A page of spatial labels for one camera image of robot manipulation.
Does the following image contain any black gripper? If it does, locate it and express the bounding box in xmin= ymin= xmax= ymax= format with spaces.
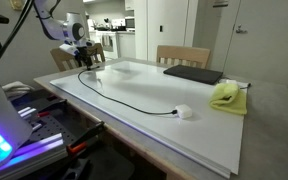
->
xmin=77 ymin=47 xmax=94 ymax=70

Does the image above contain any black charger cable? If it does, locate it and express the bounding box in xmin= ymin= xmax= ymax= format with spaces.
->
xmin=77 ymin=65 xmax=178 ymax=116

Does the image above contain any white charger block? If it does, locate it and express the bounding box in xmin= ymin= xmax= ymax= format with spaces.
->
xmin=175 ymin=104 xmax=192 ymax=119

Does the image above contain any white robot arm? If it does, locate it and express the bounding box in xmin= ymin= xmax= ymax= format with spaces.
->
xmin=33 ymin=0 xmax=95 ymax=70

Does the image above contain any wooden chair far left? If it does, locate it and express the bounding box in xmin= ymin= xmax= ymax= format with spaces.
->
xmin=50 ymin=43 xmax=106 ymax=71

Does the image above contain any wooden chair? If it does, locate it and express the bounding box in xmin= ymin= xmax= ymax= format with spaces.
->
xmin=156 ymin=45 xmax=210 ymax=69
xmin=50 ymin=43 xmax=106 ymax=71

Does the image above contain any white folded cloth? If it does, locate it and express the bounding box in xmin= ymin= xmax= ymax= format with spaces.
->
xmin=2 ymin=81 xmax=35 ymax=99

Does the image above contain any orange black clamp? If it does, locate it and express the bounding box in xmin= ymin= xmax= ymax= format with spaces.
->
xmin=66 ymin=122 xmax=105 ymax=156

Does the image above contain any black laptop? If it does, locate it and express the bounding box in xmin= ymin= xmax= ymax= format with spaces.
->
xmin=163 ymin=65 xmax=223 ymax=85

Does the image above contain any large white board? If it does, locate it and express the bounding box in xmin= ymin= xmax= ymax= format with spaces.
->
xmin=50 ymin=61 xmax=244 ymax=178

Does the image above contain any wooden chair far right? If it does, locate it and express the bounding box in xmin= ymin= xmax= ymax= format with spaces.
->
xmin=156 ymin=45 xmax=210 ymax=69

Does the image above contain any small white adapter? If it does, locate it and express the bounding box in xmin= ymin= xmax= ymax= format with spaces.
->
xmin=222 ymin=79 xmax=238 ymax=84

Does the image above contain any yellow-green folded cloth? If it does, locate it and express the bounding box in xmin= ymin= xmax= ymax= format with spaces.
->
xmin=209 ymin=83 xmax=247 ymax=115

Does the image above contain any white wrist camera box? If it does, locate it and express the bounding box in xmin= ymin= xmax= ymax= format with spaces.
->
xmin=59 ymin=44 xmax=79 ymax=56

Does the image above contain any silver door handle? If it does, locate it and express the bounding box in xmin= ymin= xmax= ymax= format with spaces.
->
xmin=235 ymin=25 xmax=247 ymax=34

